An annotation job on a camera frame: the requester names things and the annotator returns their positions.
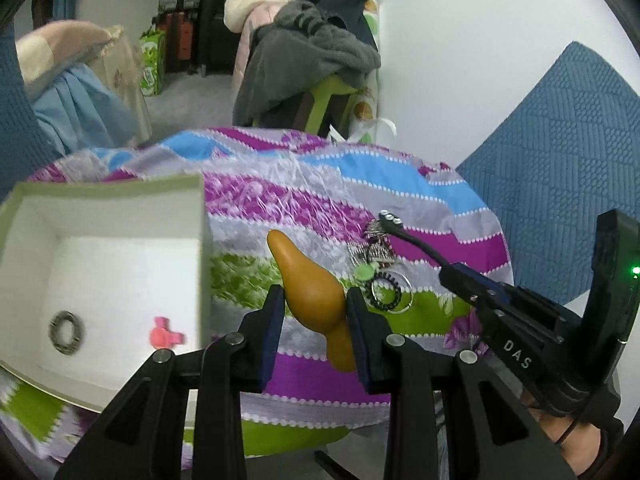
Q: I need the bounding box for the silver bangle ring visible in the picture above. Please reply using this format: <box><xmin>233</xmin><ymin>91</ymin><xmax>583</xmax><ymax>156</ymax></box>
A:
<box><xmin>366</xmin><ymin>268</ymin><xmax>414</xmax><ymax>316</ymax></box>

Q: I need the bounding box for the person's right hand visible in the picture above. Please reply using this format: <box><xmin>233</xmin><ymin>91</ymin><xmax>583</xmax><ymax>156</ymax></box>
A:
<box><xmin>520</xmin><ymin>389</ymin><xmax>624</xmax><ymax>479</ymax></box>

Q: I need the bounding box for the pink pillow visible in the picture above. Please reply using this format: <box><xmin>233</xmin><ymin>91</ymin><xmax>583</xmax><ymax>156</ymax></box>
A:
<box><xmin>15</xmin><ymin>20</ymin><xmax>115</xmax><ymax>102</ymax></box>

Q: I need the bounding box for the pink hair clip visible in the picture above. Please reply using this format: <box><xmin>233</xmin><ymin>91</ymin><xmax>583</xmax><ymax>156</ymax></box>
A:
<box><xmin>149</xmin><ymin>316</ymin><xmax>186</xmax><ymax>350</ymax></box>

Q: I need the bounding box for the white cardboard box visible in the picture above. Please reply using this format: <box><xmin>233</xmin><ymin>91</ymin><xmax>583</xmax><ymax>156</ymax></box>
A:
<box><xmin>1</xmin><ymin>176</ymin><xmax>212</xmax><ymax>411</ymax></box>

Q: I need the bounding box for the orange gourd pendant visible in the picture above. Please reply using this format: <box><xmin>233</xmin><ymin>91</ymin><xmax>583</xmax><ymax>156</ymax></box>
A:
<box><xmin>267</xmin><ymin>230</ymin><xmax>356</xmax><ymax>373</ymax></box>

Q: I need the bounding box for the green plastic stool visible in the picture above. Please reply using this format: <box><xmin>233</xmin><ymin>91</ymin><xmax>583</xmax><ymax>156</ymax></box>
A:
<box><xmin>252</xmin><ymin>75</ymin><xmax>359</xmax><ymax>137</ymax></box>

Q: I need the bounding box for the black beaded bangle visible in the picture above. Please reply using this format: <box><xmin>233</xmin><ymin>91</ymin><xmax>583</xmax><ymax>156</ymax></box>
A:
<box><xmin>48</xmin><ymin>311</ymin><xmax>85</xmax><ymax>356</ymax></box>

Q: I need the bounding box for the green round hair clip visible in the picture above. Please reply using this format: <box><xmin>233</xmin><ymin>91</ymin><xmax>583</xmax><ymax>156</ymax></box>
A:
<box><xmin>352</xmin><ymin>262</ymin><xmax>378</xmax><ymax>283</ymax></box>

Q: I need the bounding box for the black spiral hair tie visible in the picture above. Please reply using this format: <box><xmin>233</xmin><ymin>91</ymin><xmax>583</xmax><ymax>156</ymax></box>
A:
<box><xmin>364</xmin><ymin>274</ymin><xmax>407</xmax><ymax>311</ymax></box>

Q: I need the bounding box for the colourful striped floral quilt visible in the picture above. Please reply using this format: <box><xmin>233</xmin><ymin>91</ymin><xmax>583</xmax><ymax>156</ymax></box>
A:
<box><xmin>0</xmin><ymin>127</ymin><xmax>514</xmax><ymax>470</ymax></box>

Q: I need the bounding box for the dark grey fleece garment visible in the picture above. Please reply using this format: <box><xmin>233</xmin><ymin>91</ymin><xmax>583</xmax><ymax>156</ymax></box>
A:
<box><xmin>232</xmin><ymin>0</ymin><xmax>381</xmax><ymax>127</ymax></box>

